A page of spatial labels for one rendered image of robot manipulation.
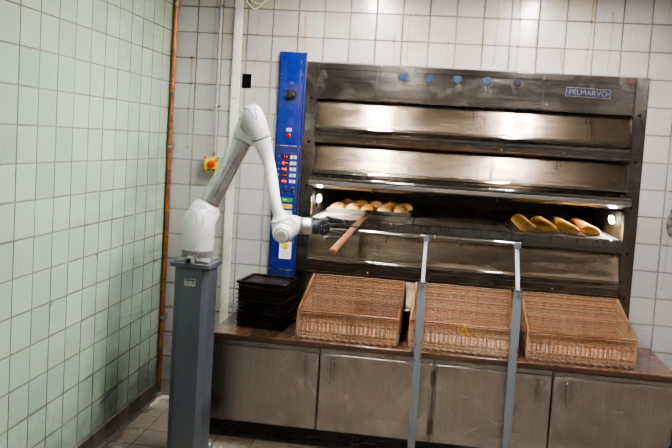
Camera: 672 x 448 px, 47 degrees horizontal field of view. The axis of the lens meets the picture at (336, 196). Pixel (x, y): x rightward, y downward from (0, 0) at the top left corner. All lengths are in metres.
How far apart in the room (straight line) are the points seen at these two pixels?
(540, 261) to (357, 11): 1.79
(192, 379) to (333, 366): 0.74
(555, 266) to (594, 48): 1.25
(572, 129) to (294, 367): 2.04
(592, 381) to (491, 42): 1.92
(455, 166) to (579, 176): 0.70
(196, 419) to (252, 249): 1.14
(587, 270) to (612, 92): 1.02
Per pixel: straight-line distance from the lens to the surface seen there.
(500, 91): 4.53
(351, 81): 4.55
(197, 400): 4.02
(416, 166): 4.49
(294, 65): 4.56
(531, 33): 4.56
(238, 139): 4.05
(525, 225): 4.70
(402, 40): 4.53
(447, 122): 4.49
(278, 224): 3.80
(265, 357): 4.20
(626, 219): 4.63
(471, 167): 4.50
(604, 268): 4.64
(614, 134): 4.59
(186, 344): 3.95
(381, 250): 4.54
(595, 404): 4.23
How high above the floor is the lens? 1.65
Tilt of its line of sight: 4 degrees down
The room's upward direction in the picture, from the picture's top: 4 degrees clockwise
